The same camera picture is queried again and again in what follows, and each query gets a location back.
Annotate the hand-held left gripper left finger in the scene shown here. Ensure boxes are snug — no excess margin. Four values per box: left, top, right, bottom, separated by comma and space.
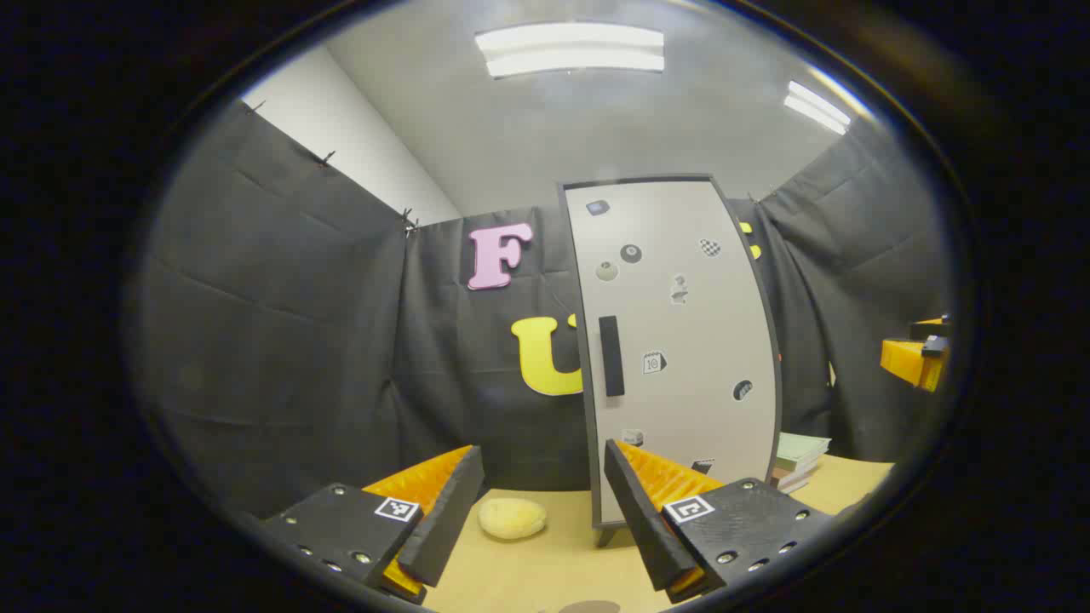
258, 444, 486, 605

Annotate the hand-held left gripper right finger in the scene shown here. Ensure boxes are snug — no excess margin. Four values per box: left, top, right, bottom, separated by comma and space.
604, 439, 834, 605

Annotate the white cabinet door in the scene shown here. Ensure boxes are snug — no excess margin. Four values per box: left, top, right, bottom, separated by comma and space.
562, 177, 781, 527

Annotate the yellow lumpy toy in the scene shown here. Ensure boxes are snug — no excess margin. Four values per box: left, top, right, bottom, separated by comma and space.
477, 497, 548, 541

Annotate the green notebook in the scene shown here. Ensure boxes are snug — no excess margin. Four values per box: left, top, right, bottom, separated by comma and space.
775, 432, 833, 467

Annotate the black backdrop cloth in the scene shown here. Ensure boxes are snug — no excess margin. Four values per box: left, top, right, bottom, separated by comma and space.
141, 98, 955, 520

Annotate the small ceiling light panel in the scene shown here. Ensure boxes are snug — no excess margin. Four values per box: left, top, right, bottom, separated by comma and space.
783, 80, 852, 136

